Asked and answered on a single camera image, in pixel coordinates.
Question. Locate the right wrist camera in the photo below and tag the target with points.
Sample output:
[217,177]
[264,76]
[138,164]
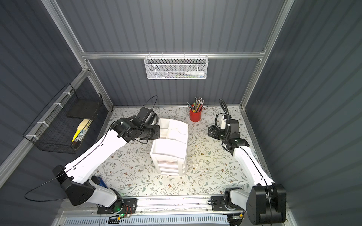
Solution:
[230,130]

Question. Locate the red pencil cup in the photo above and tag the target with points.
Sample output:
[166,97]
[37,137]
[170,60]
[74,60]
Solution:
[195,116]

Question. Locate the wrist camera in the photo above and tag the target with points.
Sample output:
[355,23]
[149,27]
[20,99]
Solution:
[147,116]
[230,130]

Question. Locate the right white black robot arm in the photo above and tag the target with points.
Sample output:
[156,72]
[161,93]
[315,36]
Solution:
[266,201]

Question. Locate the black wire wall basket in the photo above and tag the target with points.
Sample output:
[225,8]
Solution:
[54,131]

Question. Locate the blue stapler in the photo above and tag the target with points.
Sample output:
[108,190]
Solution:
[98,181]

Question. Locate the white marker in basket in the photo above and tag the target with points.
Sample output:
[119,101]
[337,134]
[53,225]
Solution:
[195,73]

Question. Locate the yellow sticky notes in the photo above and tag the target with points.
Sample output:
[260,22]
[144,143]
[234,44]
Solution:
[82,130]

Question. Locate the white perforated cable tray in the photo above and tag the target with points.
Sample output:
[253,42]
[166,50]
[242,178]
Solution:
[150,220]

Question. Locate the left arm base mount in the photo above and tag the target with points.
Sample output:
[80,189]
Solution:
[126,206]

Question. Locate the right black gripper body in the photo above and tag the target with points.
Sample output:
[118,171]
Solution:
[214,131]

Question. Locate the white wire mesh basket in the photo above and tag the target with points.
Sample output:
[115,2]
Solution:
[171,68]

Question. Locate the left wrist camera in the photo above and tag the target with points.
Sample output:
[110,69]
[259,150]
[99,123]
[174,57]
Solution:
[147,116]

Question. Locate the black notebook in basket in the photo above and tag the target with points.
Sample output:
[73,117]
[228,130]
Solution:
[83,109]

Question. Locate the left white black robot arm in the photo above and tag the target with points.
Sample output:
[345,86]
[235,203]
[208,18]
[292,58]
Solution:
[74,177]

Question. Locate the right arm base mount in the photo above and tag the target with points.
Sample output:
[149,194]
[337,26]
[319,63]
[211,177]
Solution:
[223,203]

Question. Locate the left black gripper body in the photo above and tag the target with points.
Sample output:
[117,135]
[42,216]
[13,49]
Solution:
[154,133]

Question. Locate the pencils bundle in cup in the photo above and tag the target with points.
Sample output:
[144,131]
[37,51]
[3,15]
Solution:
[196,106]

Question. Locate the white plastic drawer organizer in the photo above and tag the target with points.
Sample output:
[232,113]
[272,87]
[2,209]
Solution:
[169,152]

